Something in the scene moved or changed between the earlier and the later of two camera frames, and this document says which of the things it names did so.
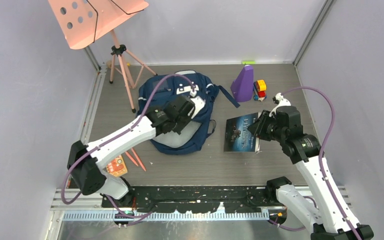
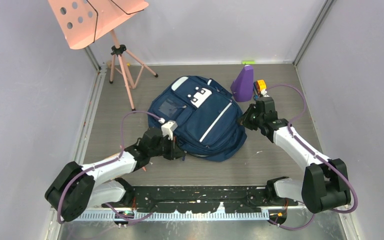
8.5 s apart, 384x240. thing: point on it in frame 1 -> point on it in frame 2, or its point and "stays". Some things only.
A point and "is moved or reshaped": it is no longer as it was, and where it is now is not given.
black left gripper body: x=180 y=123 -> x=166 y=148
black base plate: x=193 y=198 stays
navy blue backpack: x=159 y=91 is moved or reshaped
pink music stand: x=85 y=22 stays
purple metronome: x=242 y=87 stays
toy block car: x=260 y=88 stays
